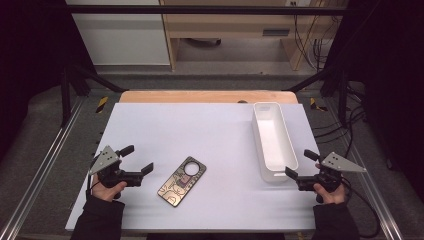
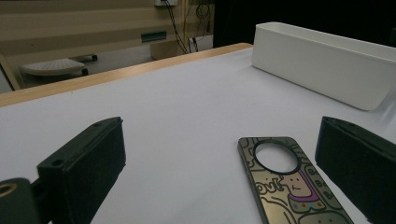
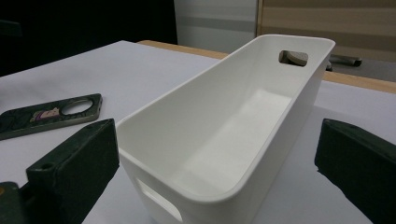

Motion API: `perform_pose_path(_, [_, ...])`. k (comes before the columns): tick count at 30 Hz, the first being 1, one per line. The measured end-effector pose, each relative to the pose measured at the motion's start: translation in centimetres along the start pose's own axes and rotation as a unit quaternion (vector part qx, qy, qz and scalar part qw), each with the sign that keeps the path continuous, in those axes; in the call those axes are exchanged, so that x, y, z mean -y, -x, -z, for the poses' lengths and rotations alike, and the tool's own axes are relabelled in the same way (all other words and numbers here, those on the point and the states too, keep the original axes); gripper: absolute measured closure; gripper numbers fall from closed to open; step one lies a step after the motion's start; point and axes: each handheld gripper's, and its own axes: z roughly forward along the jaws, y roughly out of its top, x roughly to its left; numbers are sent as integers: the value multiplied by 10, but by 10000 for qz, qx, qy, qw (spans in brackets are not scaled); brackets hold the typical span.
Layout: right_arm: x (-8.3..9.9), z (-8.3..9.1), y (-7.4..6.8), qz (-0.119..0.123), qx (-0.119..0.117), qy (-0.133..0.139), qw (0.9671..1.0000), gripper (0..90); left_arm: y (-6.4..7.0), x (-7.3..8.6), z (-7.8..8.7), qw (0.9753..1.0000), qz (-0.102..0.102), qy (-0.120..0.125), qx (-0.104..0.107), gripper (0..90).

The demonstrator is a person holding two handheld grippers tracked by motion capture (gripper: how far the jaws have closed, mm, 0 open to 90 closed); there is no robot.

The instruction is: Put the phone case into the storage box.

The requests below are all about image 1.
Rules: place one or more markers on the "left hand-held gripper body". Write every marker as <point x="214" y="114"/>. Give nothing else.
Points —
<point x="111" y="175"/>

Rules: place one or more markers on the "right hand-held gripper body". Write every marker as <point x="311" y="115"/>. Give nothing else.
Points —
<point x="328" y="176"/>

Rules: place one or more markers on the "patterned phone case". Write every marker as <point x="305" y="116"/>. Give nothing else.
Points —
<point x="181" y="181"/>

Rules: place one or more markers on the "white plastic bin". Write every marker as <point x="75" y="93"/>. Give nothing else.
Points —
<point x="274" y="140"/>

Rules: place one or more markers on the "person's left hand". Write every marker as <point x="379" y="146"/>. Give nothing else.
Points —
<point x="105" y="192"/>

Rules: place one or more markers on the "person's right hand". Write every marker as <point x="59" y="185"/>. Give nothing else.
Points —
<point x="330" y="196"/>

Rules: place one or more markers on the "yellow black warning tape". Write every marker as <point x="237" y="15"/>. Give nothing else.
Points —
<point x="102" y="104"/>
<point x="313" y="104"/>

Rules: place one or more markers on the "white table cover board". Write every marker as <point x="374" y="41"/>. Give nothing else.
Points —
<point x="200" y="133"/>

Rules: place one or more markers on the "black metal stand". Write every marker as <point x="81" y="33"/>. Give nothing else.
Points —
<point x="66" y="96"/>
<point x="342" y="96"/>

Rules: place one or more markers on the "black curtain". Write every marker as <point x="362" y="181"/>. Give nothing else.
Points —
<point x="33" y="66"/>
<point x="393" y="83"/>

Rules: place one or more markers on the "white cabinet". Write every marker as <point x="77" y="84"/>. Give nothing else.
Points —
<point x="123" y="36"/>

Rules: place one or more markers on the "light wooden desk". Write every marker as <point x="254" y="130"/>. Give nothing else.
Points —
<point x="226" y="23"/>

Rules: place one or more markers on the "aluminium rail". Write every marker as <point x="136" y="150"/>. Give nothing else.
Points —
<point x="36" y="173"/>
<point x="373" y="186"/>

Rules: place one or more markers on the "black horizontal frame bar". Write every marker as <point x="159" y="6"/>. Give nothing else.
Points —
<point x="200" y="9"/>

